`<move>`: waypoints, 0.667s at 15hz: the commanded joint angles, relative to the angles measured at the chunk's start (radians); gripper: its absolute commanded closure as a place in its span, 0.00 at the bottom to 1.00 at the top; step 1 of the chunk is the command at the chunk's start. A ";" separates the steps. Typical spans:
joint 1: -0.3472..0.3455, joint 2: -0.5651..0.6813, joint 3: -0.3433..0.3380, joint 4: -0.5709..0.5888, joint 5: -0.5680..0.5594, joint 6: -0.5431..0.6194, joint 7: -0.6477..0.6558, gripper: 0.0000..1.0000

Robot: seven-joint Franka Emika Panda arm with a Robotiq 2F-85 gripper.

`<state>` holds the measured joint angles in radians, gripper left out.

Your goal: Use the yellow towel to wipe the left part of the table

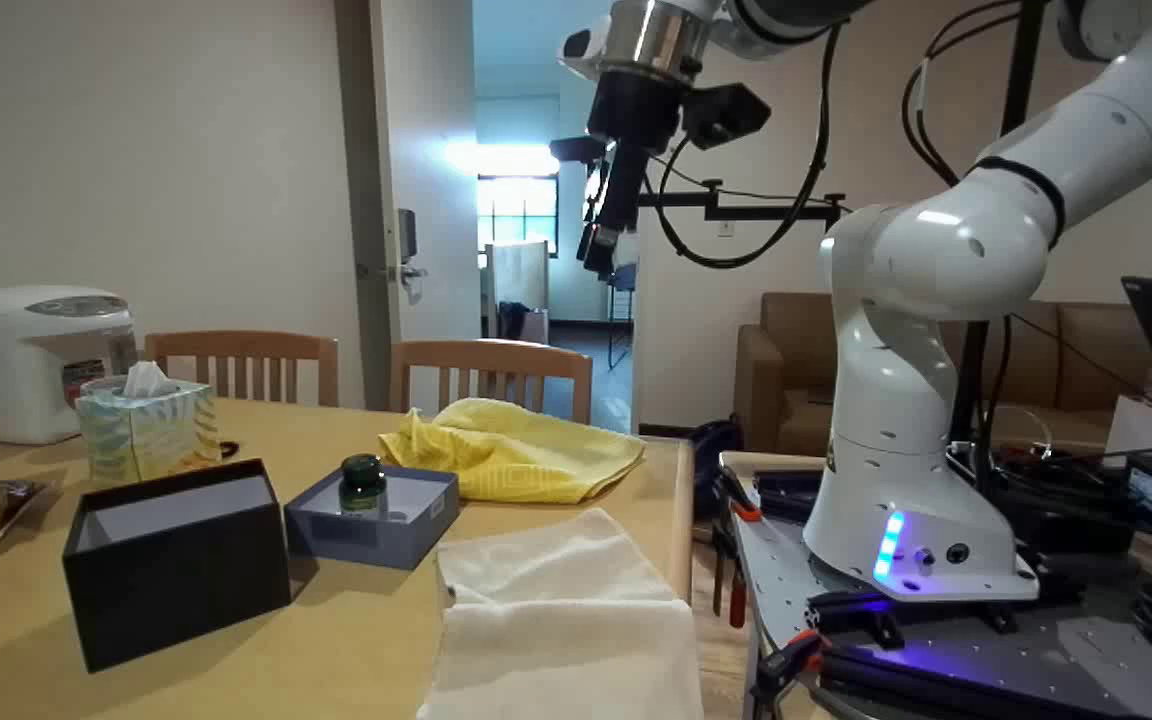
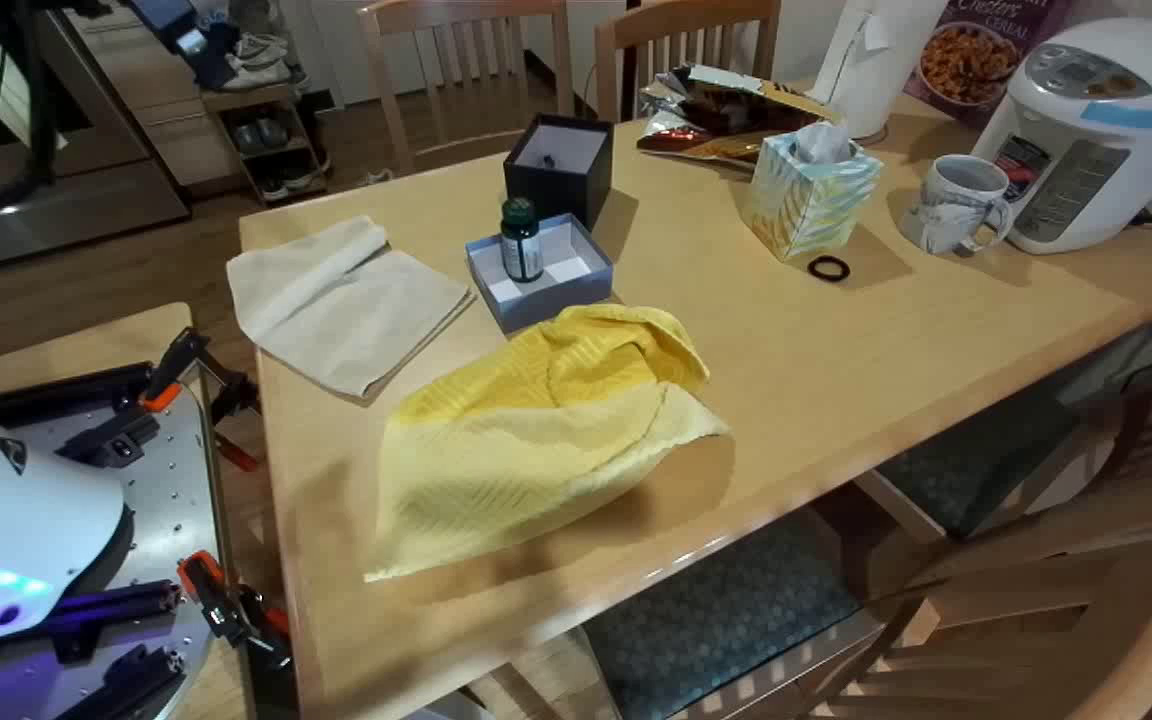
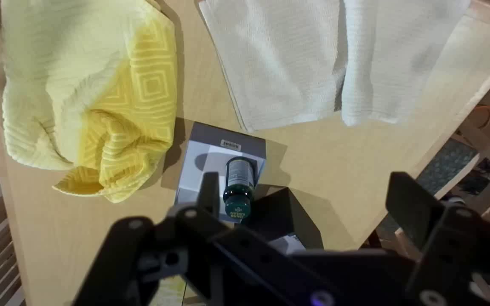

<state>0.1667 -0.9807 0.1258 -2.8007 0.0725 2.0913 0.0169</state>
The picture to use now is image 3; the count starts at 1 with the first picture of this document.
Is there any white folded towel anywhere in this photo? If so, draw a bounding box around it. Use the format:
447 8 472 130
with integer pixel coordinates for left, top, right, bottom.
198 0 474 132

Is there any black open box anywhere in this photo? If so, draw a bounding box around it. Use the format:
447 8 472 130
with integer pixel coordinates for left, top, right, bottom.
244 185 327 251

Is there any yellow patterned towel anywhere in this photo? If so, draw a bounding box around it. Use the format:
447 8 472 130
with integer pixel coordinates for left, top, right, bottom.
0 0 181 205

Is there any dark green ink bottle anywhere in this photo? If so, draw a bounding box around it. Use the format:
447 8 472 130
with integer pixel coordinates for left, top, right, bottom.
222 156 259 221

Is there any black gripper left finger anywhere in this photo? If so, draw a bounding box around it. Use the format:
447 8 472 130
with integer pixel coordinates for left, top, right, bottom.
74 171 338 306

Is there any dark gridded panel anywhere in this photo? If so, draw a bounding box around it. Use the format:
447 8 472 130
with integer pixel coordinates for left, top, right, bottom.
416 137 481 197

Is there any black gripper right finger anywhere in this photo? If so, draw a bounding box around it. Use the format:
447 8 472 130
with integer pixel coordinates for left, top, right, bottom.
385 171 490 306

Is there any gray shallow box tray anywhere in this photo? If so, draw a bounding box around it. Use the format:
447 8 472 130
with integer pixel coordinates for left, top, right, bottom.
174 119 268 212

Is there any green patterned tissue box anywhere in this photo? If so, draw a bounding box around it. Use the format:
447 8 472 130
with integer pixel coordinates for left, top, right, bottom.
150 275 202 306

